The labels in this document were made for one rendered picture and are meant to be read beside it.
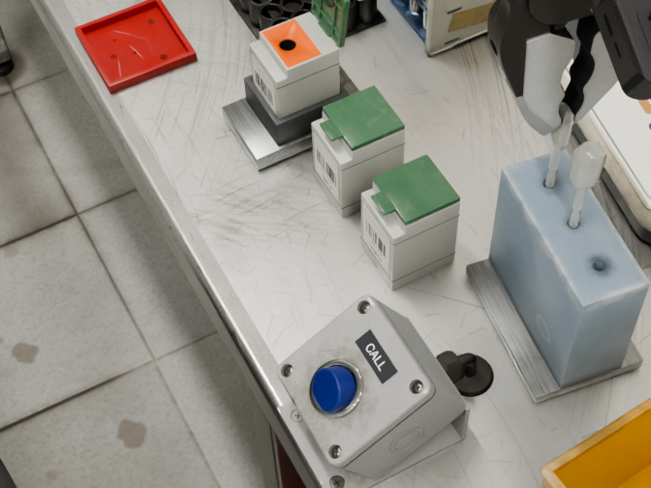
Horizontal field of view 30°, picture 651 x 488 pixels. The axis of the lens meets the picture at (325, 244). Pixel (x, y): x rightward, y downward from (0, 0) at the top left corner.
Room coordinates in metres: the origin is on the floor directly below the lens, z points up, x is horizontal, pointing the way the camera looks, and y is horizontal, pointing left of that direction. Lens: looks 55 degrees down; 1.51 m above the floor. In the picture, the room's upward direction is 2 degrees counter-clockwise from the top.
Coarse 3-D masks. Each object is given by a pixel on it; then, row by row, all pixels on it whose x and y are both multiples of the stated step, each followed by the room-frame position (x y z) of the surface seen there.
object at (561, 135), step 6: (564, 108) 0.42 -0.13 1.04; (570, 108) 0.42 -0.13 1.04; (564, 114) 0.41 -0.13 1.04; (570, 114) 0.41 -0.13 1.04; (564, 120) 0.41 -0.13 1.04; (570, 120) 0.41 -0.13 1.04; (564, 126) 0.41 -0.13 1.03; (570, 126) 0.41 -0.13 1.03; (552, 132) 0.42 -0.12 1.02; (558, 132) 0.41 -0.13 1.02; (564, 132) 0.41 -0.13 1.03; (570, 132) 0.41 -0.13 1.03; (558, 138) 0.41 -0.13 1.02; (564, 138) 0.41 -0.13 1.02; (558, 144) 0.41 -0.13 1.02; (564, 144) 0.41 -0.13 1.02
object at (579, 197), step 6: (576, 192) 0.39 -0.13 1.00; (582, 192) 0.39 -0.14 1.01; (576, 198) 0.39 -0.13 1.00; (582, 198) 0.39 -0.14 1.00; (576, 204) 0.39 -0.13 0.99; (582, 204) 0.39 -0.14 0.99; (576, 210) 0.39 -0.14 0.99; (576, 216) 0.39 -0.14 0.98; (570, 222) 0.39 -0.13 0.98; (576, 222) 0.39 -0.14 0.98
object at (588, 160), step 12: (588, 144) 0.39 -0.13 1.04; (600, 144) 0.39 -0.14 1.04; (576, 156) 0.39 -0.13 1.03; (588, 156) 0.39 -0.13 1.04; (600, 156) 0.39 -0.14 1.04; (576, 168) 0.39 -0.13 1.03; (588, 168) 0.38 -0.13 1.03; (600, 168) 0.39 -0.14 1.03; (576, 180) 0.38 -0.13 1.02; (588, 180) 0.38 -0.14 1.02
